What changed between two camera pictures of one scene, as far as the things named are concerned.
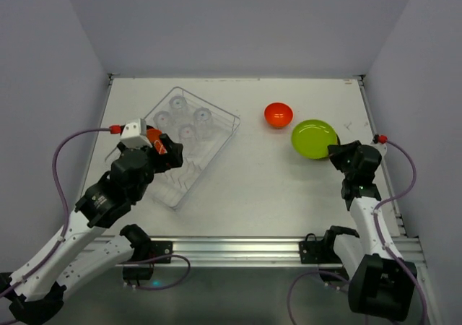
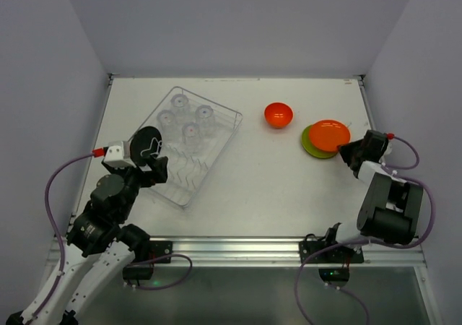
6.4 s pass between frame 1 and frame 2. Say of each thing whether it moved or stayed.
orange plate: moved
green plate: moved
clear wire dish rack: stayed
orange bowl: stayed
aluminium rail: stayed
